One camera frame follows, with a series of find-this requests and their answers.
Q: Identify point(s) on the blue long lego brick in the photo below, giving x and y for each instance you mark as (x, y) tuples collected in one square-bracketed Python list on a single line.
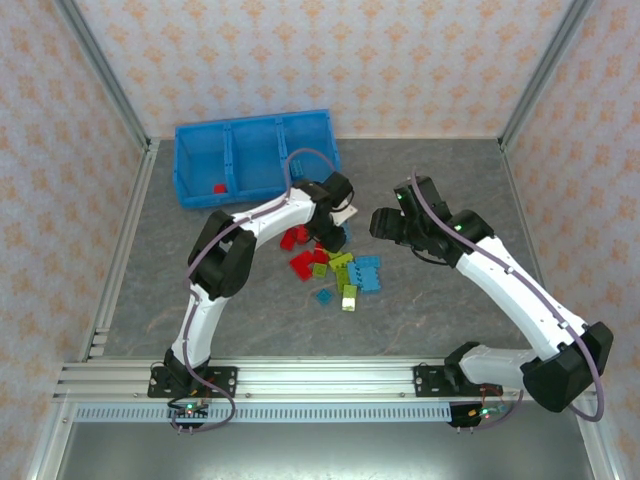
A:
[(346, 233), (356, 274), (367, 261), (298, 168), (371, 281)]

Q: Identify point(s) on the red long lego brick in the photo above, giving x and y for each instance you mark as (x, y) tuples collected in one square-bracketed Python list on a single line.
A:
[(301, 234), (320, 255), (301, 266)]

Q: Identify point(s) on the green long lego brick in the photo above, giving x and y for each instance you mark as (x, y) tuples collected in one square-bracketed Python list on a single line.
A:
[(342, 281), (341, 260), (349, 299)]

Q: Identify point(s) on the red square lego brick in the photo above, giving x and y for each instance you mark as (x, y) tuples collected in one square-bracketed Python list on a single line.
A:
[(219, 189), (287, 240)]

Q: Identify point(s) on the green square lego brick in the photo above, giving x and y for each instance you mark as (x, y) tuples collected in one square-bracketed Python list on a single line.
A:
[(320, 270)]

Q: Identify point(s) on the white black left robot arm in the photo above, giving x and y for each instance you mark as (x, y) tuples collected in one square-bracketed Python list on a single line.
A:
[(270, 220)]

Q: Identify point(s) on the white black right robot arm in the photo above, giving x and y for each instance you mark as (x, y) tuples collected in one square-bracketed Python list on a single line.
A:
[(515, 295)]

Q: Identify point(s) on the blue square lego brick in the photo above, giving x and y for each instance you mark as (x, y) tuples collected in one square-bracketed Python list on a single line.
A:
[(324, 297)]

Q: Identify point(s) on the small circuit board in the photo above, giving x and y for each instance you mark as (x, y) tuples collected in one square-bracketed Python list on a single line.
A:
[(189, 411), (485, 412)]

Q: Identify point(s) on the grey metal panel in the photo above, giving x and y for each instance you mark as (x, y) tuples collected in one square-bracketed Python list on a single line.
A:
[(325, 452)]

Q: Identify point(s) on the aluminium side rail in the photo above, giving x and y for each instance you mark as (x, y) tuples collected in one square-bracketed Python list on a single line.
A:
[(520, 210), (120, 250)]

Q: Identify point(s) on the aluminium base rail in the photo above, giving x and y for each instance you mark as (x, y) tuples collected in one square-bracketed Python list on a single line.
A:
[(325, 375)]

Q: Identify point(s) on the aluminium frame post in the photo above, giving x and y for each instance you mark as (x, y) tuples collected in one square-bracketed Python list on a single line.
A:
[(102, 75), (545, 70)]

